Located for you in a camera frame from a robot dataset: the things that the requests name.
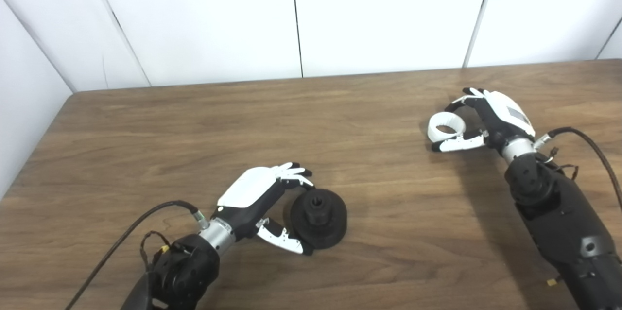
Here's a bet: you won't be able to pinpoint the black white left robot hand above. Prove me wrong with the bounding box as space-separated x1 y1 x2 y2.
211 162 315 256

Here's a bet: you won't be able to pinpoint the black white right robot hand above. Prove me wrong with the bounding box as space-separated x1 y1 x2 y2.
432 87 536 153

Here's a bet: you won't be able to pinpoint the white ring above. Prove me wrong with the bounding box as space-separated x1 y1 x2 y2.
428 112 467 143

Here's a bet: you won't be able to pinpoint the round black part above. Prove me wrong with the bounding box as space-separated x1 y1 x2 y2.
290 189 348 251

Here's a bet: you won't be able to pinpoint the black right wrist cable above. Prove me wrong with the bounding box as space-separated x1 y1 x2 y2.
534 127 622 208

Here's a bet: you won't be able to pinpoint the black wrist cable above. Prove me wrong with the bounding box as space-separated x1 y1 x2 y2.
65 200 209 310
534 127 622 208

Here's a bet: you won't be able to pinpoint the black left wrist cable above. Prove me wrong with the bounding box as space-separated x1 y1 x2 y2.
65 200 209 310

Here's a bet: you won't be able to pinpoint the thin right wrist wires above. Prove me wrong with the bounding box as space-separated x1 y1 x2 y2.
547 147 580 180

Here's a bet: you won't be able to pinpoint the thin wrist wires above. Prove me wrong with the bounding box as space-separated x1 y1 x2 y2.
139 231 172 272
547 147 580 180

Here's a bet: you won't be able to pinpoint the thin left wrist wires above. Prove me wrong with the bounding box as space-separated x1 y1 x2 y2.
139 231 172 272

